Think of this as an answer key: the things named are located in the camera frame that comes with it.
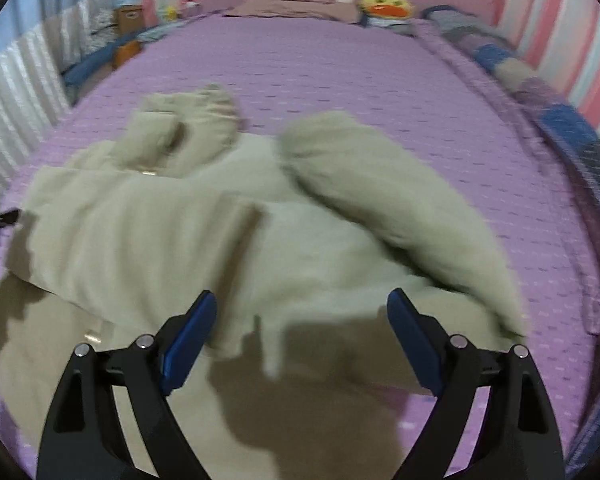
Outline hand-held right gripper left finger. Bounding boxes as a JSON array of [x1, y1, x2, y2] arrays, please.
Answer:
[[36, 290, 218, 480]]

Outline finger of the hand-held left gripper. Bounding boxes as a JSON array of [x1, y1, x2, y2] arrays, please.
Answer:
[[0, 194, 21, 249]]

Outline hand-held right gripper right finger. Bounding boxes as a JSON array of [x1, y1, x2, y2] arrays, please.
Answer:
[[386, 287, 566, 480]]

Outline beige corduroy jacket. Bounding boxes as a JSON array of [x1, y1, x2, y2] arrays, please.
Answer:
[[0, 85, 528, 480]]

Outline silver pleated curtain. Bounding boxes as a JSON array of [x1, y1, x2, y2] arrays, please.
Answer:
[[0, 0, 118, 196]]

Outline dark blue cloth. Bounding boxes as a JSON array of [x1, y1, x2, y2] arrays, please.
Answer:
[[61, 42, 131, 92]]

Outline orange wooden stool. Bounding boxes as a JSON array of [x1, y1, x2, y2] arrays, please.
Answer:
[[112, 40, 142, 69]]

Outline blue curtain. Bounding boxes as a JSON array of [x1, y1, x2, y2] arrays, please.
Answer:
[[0, 0, 146, 61]]

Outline cardboard box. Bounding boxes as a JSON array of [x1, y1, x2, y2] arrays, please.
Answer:
[[116, 5, 146, 37]]

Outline bed with purple sheet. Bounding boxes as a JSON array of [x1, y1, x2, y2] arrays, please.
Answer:
[[0, 5, 600, 480]]

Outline purple patterned quilt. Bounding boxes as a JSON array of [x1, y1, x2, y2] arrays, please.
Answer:
[[414, 19, 600, 336]]

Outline yellow duck plush toy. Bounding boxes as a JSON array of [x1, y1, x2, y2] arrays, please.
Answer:
[[357, 0, 421, 36]]

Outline brown pillow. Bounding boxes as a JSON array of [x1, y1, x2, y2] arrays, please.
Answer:
[[223, 0, 363, 25]]

